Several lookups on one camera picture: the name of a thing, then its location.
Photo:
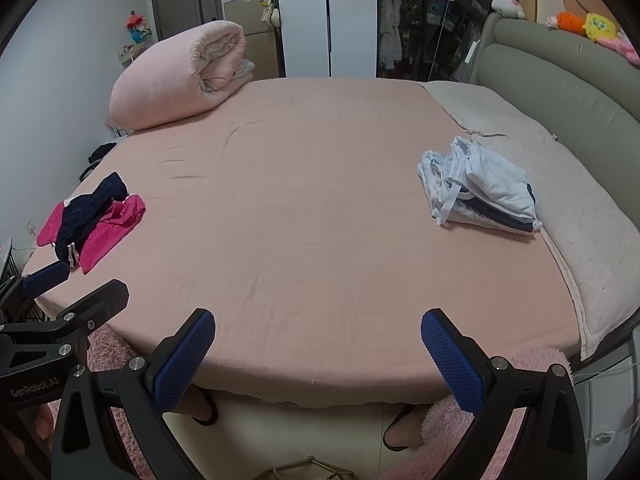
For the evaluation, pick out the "white nightstand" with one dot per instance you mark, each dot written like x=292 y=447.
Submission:
x=600 y=400

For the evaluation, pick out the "folded light blue garment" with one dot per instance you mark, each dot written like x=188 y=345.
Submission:
x=495 y=180

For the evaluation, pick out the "white wardrobe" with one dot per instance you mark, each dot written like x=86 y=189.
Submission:
x=305 y=15

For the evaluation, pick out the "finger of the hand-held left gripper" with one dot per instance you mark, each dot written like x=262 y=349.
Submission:
x=46 y=277
x=97 y=302

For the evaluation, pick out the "yellow plush toy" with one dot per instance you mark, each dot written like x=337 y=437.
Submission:
x=600 y=27

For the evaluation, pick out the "red and blue plush doll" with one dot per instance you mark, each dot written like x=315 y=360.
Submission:
x=136 y=27

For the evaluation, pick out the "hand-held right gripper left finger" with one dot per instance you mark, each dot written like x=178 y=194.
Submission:
x=182 y=362

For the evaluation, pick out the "navy striped pants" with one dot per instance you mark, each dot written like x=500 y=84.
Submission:
x=80 y=220

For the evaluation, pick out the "dark clothes pile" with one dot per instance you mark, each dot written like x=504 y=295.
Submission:
x=102 y=152

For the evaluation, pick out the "pink slipper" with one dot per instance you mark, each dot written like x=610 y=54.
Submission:
x=202 y=407
x=402 y=427

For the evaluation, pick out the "rolled pink quilt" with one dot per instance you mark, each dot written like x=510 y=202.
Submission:
x=160 y=75

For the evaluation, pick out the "beige quilted blanket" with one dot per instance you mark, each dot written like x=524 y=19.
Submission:
x=575 y=220

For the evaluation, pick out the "beige cabinet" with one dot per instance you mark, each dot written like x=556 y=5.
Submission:
x=250 y=20

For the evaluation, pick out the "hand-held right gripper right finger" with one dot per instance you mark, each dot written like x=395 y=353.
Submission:
x=450 y=365

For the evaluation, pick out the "pink fluffy rug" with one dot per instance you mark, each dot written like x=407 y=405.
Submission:
x=102 y=345

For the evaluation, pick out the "pink and cream top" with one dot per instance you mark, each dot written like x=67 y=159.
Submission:
x=107 y=232

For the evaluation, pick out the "grey upholstered headboard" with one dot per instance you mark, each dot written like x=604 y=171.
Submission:
x=560 y=75

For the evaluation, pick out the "bed with pink sheet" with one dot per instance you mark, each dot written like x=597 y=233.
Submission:
x=300 y=235

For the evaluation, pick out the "glass door wardrobe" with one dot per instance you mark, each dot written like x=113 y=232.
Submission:
x=415 y=25

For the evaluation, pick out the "orange carrot plush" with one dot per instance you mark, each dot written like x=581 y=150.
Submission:
x=567 y=22

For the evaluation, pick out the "white toy rack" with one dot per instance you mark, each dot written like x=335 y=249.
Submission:
x=131 y=55

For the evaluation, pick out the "folded navy garment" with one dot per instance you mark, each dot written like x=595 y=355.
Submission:
x=507 y=221

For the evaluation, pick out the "pink plush toy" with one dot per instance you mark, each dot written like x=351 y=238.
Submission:
x=625 y=47

